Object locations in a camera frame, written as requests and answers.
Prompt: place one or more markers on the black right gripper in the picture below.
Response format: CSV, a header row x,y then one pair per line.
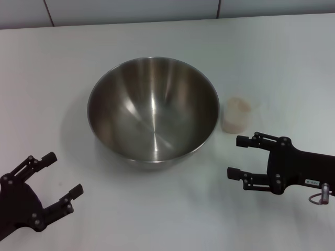
x,y
295,167

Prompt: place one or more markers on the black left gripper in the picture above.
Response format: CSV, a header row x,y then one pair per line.
x,y
18,206

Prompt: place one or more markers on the clear plastic measuring cup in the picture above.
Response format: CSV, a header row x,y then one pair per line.
x,y
236,115

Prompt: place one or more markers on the stainless steel mixing bowl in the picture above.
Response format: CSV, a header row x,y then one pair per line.
x,y
154,117

